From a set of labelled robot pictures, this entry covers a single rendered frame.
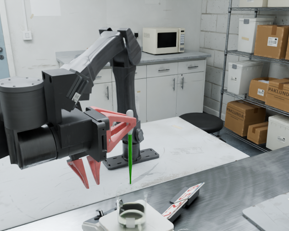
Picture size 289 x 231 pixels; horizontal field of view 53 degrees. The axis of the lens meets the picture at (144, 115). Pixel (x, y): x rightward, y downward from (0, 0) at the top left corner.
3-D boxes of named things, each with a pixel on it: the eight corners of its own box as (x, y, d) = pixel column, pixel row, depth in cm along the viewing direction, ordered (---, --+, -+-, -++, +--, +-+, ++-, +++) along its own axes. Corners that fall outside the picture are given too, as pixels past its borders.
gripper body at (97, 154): (78, 104, 51) (36, 112, 47) (108, 121, 44) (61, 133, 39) (80, 138, 54) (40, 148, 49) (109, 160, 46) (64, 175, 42)
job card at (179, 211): (148, 221, 75) (148, 208, 73) (167, 203, 81) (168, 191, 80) (169, 231, 71) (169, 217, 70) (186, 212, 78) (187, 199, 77)
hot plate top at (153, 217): (97, 222, 63) (96, 218, 63) (141, 200, 70) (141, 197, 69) (128, 257, 54) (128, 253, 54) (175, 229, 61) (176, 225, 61)
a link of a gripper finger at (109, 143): (120, 96, 55) (74, 106, 50) (143, 107, 50) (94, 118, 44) (121, 129, 58) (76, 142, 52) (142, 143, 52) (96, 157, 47)
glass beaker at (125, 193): (153, 230, 60) (154, 195, 57) (128, 244, 56) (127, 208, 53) (133, 212, 65) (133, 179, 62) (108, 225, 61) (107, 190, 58)
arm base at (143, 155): (160, 137, 104) (151, 130, 110) (107, 149, 95) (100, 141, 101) (160, 157, 107) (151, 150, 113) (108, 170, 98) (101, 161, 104)
